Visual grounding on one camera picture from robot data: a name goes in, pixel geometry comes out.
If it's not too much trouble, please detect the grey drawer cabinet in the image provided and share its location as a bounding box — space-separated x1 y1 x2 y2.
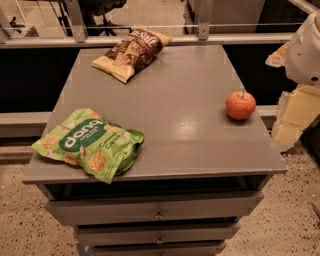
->
21 44 288 256

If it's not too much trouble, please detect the top grey drawer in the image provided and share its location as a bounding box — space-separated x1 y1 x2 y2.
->
47 191 263 226

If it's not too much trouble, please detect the black office chair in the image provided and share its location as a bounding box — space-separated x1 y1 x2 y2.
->
56 0 133 37

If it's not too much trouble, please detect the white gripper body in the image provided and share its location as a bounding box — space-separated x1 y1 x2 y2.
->
285 11 320 84

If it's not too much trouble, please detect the middle grey drawer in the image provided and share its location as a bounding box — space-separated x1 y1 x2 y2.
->
75 223 240 246

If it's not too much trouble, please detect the grey drawer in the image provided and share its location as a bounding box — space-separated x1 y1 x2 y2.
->
75 223 240 246
93 241 225 256
47 191 263 226

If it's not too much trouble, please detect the red apple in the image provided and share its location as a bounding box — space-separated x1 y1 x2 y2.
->
225 91 256 120

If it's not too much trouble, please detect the green dang chip bag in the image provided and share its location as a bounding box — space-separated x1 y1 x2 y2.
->
32 109 144 184

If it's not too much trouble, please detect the brown chip bag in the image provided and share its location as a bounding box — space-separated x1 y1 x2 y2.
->
91 26 172 84

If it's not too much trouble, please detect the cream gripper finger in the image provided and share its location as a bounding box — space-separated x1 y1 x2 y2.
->
265 42 289 68
271 84 320 152

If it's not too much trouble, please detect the bottom grey drawer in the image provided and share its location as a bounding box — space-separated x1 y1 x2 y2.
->
93 241 225 256

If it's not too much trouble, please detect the metal railing frame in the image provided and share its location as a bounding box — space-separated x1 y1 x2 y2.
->
0 0 319 48

